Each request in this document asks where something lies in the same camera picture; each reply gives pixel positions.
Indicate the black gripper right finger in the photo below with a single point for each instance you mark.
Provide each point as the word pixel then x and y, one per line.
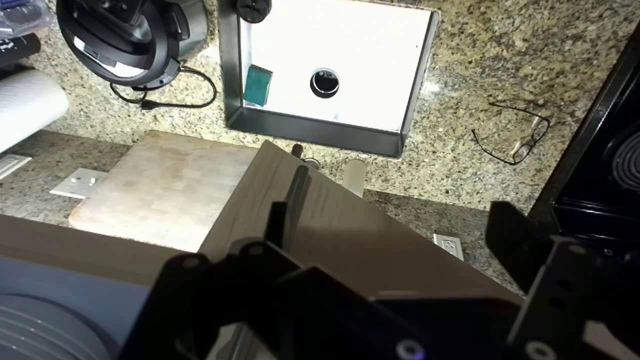
pixel 572 301

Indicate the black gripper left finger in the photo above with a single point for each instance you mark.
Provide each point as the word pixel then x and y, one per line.
pixel 280 313

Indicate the cabinet door with paper label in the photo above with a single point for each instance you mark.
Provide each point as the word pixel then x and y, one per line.
pixel 373 240

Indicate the wood cabinet with white shelves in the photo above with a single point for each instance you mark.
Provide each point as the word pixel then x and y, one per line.
pixel 67 246

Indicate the black stove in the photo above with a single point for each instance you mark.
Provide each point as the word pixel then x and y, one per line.
pixel 600 167

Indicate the thin-framed eyeglasses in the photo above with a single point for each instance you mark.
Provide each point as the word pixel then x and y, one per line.
pixel 521 150

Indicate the wooden cutting board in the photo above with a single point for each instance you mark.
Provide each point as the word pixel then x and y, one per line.
pixel 160 192

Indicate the green sponge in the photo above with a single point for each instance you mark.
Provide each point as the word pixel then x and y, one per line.
pixel 259 85

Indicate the steel sink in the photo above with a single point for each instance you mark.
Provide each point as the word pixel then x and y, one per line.
pixel 360 52

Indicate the dark round knob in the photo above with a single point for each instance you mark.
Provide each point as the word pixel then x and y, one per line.
pixel 252 9

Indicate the white paper towel roll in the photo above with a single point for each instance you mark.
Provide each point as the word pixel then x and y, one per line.
pixel 27 107

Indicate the white wall outlet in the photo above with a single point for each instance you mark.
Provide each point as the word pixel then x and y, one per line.
pixel 13 167
pixel 79 182
pixel 448 246

